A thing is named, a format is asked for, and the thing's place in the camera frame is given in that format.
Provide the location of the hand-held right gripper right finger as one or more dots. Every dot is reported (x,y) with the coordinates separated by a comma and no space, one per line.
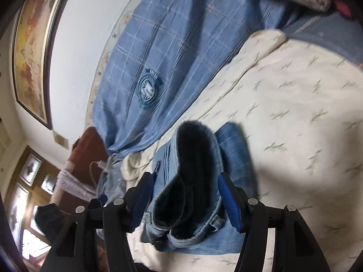
(229,201)

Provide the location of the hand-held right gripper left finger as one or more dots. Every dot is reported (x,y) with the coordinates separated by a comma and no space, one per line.
(141,201)

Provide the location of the blue denim pants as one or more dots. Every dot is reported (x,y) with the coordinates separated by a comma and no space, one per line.
(195,158)

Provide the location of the light striped cloth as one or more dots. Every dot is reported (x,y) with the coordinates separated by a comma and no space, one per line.
(73,184)

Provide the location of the brown headboard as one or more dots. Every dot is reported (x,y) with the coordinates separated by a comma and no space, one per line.
(88,147)

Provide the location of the dark cloth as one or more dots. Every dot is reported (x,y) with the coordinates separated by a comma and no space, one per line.
(49,221)

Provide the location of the cream leaf-print bed sheet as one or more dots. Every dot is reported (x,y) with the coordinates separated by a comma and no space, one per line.
(297,119)

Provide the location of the wooden door with glass panels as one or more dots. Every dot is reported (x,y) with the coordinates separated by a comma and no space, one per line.
(25,187)

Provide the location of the grey blue cloth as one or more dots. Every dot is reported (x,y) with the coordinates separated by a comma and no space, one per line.
(326,34)

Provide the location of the pink cloth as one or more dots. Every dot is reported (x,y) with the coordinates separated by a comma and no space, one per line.
(344,10)

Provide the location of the cream wall switch plate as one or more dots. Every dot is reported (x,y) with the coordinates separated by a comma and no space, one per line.
(61,140)

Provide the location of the framed wall painting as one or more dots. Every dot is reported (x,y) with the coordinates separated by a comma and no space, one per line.
(34,48)

